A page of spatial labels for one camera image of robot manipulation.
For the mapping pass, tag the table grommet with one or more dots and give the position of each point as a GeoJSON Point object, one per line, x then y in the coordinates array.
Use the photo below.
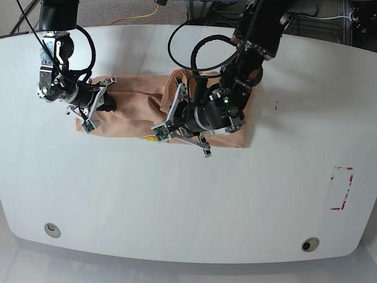
{"type": "Point", "coordinates": [310, 245]}
{"type": "Point", "coordinates": [52, 230]}

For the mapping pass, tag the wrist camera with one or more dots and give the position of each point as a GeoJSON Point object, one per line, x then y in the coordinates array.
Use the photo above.
{"type": "Point", "coordinates": [162, 133]}
{"type": "Point", "coordinates": [88, 126]}

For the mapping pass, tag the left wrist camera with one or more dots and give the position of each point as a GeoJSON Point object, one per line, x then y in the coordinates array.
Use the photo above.
{"type": "Point", "coordinates": [162, 133]}

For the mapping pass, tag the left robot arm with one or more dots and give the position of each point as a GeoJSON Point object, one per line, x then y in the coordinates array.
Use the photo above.
{"type": "Point", "coordinates": [256, 38]}

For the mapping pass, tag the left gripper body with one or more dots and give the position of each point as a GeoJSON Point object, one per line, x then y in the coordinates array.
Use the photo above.
{"type": "Point", "coordinates": [220, 112]}

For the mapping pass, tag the left table grommet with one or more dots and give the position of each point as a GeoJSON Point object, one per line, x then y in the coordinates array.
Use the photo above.
{"type": "Point", "coordinates": [52, 230]}

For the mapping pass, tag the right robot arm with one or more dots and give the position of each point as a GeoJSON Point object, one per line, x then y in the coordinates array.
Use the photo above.
{"type": "Point", "coordinates": [56, 80]}

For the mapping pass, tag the right table grommet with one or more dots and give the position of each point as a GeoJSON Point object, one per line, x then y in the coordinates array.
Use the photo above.
{"type": "Point", "coordinates": [310, 245]}

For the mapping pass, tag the peach t-shirt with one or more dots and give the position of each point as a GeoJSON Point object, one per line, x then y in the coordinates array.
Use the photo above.
{"type": "Point", "coordinates": [143, 101]}

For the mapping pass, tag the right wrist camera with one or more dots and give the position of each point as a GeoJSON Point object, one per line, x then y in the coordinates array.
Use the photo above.
{"type": "Point", "coordinates": [88, 126]}

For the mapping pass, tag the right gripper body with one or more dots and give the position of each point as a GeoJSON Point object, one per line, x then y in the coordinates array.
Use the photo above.
{"type": "Point", "coordinates": [83, 100]}

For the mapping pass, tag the red tape rectangle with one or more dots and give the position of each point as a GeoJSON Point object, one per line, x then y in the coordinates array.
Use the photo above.
{"type": "Point", "coordinates": [339, 187]}

